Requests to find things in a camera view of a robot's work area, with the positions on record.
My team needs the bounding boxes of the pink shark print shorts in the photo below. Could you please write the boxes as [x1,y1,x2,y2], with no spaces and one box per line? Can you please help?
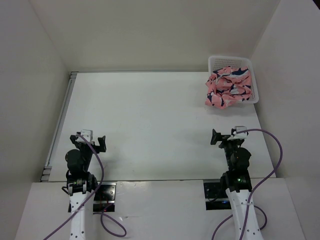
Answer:
[205,66,252,110]

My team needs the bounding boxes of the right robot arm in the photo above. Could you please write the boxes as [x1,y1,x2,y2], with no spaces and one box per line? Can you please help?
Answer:
[210,126,263,240]

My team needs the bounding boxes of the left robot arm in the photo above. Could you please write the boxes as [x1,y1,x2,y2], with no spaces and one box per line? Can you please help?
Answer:
[65,129,107,240]

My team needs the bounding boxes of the white plastic basket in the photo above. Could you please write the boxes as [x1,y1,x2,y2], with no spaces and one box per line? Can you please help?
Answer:
[208,55,259,104]

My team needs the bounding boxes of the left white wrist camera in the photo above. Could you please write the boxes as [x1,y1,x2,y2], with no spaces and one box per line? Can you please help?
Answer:
[76,129,94,144]

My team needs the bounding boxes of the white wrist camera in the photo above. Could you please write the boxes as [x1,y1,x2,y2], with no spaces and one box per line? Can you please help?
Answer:
[76,129,94,144]
[229,126,248,140]

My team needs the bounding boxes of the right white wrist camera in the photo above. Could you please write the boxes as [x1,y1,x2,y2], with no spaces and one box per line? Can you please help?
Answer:
[229,126,248,140]

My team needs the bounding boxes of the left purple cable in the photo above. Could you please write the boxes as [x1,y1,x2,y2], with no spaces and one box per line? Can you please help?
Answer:
[43,134,127,240]

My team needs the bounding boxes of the purple cable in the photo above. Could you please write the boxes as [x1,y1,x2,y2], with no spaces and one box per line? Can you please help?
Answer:
[43,134,127,240]
[211,128,284,240]

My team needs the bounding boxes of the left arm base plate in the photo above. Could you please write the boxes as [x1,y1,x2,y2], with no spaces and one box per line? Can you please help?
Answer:
[67,182,118,213]

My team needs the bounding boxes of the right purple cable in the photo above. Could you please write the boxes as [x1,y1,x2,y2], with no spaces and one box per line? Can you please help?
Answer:
[211,128,284,240]

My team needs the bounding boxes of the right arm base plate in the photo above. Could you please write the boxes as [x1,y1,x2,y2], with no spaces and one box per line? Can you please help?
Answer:
[203,181,231,211]

